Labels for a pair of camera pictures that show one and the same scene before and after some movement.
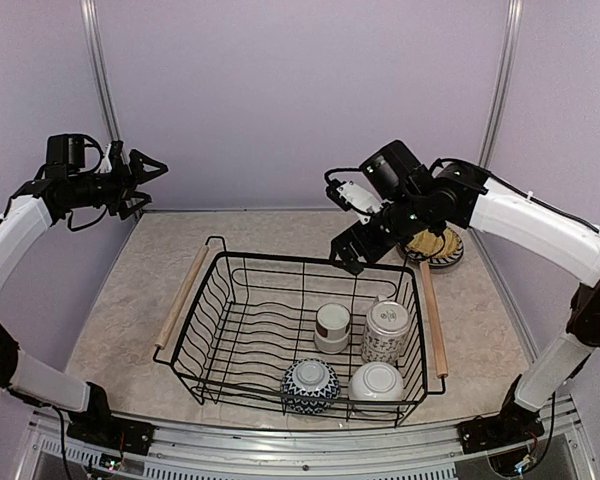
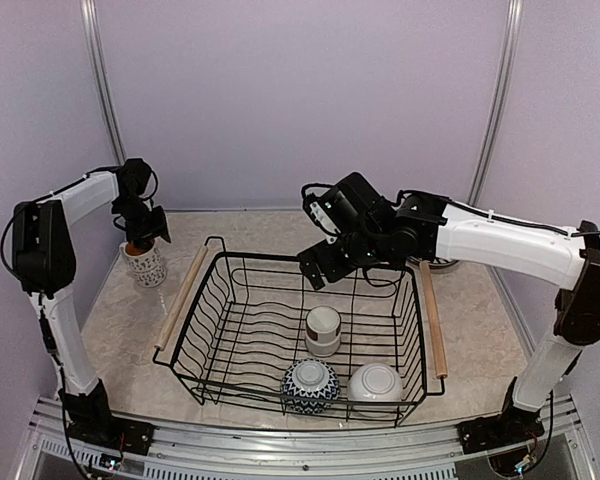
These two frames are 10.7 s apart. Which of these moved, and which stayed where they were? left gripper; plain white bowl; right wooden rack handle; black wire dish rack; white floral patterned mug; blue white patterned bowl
Moved: left gripper; white floral patterned mug
Stayed: right wooden rack handle; blue white patterned bowl; black wire dish rack; plain white bowl
